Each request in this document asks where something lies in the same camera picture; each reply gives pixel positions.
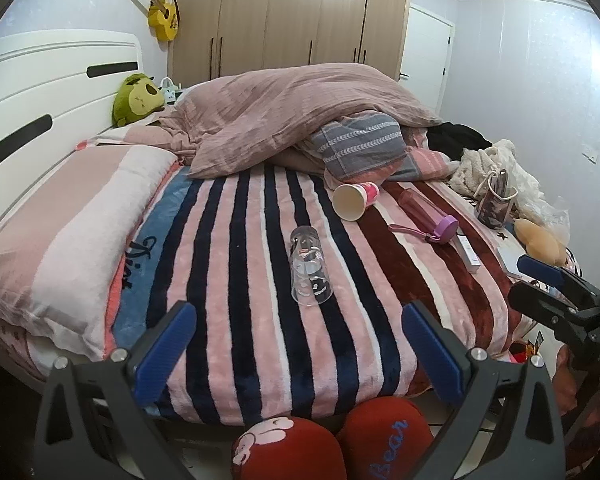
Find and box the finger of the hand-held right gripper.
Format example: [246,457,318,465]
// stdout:
[508,282,583,343]
[516,254,600,313]

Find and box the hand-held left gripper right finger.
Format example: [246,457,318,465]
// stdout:
[401,301,567,480]

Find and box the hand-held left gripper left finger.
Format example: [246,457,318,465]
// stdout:
[32,301,198,480]

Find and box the clear printed glass cup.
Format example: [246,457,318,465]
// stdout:
[290,226,334,307]

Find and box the white pink paper cup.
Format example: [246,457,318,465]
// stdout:
[332,181,381,222]

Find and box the beige plush toy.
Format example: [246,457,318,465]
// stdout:
[512,217,568,267]

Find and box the grey book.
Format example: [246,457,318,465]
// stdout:
[497,245,536,281]

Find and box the clear plastic bag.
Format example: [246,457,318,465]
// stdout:
[517,194,572,241]

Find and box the small white box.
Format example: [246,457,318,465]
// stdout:
[455,233,481,274]

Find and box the red slipper with blue lettering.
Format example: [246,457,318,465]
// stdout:
[336,396,435,480]

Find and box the striped fleece blanket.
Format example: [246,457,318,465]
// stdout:
[102,160,526,423]

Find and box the cream fluffy cloth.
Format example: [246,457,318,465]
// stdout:
[450,139,536,201]

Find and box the red bottle with purple lid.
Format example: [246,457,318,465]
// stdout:
[388,189,460,245]

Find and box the pink white pillow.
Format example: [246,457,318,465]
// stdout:
[0,145,181,361]

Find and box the pink striped pillow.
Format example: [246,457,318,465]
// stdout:
[402,130,462,182]

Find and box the red slipper with pink print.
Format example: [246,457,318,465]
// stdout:
[231,415,348,480]

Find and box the black clothing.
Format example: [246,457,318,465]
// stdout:
[426,121,493,153]

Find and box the grey blue striped pillow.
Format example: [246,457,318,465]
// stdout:
[312,112,406,182]

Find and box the white door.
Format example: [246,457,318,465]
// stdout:
[399,4,455,111]

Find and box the green plush toy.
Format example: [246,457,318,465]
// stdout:
[111,74,166,128]

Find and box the small white handbag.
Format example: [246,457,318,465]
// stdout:
[157,77,186,106]

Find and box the pink duvet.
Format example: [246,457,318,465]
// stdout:
[158,62,443,181]

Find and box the white bed headboard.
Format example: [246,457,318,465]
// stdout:
[0,30,168,246]

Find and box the yellow ukulele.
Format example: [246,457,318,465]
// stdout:
[124,0,180,43]

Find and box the wooden wardrobe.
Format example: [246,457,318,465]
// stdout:
[171,0,412,83]

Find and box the small printed drawstring bag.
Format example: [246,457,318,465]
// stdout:
[475,167,520,228]

